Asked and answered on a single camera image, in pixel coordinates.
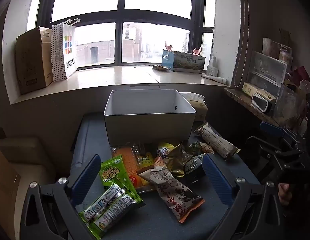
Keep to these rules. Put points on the small green snack packet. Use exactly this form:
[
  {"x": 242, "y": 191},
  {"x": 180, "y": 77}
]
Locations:
[{"x": 194, "y": 148}]

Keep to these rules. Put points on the polka dot shopping bag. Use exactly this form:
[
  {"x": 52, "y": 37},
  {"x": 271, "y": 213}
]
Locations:
[{"x": 67, "y": 62}]

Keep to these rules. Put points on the long brown white snack packet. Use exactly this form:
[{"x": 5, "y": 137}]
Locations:
[{"x": 214, "y": 138}]

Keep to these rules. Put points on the orange cracker packet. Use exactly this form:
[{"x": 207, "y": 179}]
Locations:
[{"x": 128, "y": 162}]

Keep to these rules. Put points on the clear plastic bag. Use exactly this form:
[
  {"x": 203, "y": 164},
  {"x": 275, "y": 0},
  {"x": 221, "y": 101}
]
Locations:
[{"x": 289, "y": 105}]

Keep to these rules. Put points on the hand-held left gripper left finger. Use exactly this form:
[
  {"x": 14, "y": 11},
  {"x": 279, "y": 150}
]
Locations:
[{"x": 86, "y": 177}]

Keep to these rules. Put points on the beige leather sofa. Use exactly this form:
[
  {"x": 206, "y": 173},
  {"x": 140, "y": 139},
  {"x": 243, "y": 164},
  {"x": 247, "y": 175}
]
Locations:
[{"x": 27, "y": 160}]

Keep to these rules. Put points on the small dark snack packet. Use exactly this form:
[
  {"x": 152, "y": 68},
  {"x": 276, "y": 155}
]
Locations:
[{"x": 193, "y": 166}]

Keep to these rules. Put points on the marble side shelf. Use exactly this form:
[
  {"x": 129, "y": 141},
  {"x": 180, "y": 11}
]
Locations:
[{"x": 244, "y": 102}]

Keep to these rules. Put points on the white tube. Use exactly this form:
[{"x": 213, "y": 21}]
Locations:
[{"x": 217, "y": 79}]

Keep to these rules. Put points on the person's right hand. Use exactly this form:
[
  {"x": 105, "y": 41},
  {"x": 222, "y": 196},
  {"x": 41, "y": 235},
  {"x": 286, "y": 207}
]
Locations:
[{"x": 283, "y": 193}]

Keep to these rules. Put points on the kraft tissue box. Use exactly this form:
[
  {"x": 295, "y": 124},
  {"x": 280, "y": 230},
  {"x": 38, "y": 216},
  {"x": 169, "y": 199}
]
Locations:
[{"x": 198, "y": 105}]

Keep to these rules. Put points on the white plastic bottle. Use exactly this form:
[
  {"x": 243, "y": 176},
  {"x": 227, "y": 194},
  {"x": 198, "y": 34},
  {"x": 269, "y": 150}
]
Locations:
[{"x": 212, "y": 68}]

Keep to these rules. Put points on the white cardboard box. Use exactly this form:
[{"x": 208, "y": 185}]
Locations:
[{"x": 145, "y": 127}]

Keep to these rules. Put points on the small tan snack packet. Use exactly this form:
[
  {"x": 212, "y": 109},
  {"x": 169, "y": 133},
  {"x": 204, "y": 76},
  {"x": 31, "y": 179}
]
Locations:
[{"x": 207, "y": 148}]

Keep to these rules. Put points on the pink toy figure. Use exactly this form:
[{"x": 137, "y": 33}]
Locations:
[
  {"x": 168, "y": 46},
  {"x": 196, "y": 51}
]

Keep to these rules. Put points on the beige illustrated snack packet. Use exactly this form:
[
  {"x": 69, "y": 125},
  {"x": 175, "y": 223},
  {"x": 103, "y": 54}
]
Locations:
[{"x": 170, "y": 190}]

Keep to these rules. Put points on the black window frame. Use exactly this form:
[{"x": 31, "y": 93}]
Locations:
[{"x": 119, "y": 42}]

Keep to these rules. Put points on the marble windowsill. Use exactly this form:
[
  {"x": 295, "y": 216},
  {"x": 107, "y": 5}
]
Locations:
[{"x": 107, "y": 77}]

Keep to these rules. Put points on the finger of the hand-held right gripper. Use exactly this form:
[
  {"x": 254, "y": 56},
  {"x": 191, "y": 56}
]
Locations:
[
  {"x": 269, "y": 129},
  {"x": 259, "y": 143}
]

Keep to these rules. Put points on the yellow label snack packet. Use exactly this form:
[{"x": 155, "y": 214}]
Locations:
[{"x": 145, "y": 161}]

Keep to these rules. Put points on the brown wrapper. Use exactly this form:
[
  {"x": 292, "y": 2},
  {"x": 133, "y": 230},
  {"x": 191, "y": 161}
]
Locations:
[{"x": 160, "y": 68}]

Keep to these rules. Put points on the blue printed tissue box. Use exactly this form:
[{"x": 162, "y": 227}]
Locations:
[{"x": 187, "y": 61}]

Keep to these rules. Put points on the brown cardboard box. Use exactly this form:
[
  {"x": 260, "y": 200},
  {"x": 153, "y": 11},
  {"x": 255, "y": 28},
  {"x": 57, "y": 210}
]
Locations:
[{"x": 32, "y": 62}]

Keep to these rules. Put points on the clear plastic drawer organizer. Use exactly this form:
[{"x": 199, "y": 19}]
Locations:
[{"x": 267, "y": 67}]

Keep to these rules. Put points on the green white small box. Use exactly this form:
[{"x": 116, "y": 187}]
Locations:
[{"x": 249, "y": 88}]

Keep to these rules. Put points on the brown paper packet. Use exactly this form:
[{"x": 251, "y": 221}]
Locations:
[{"x": 272, "y": 48}]

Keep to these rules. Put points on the red box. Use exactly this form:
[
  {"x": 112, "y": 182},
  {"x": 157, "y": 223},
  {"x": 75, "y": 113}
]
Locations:
[{"x": 301, "y": 75}]

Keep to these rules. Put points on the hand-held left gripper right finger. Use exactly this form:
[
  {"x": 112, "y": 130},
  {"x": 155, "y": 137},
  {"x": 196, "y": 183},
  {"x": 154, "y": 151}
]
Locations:
[{"x": 217, "y": 180}]

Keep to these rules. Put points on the gold snack packet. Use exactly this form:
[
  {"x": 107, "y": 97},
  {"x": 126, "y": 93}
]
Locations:
[{"x": 176, "y": 160}]

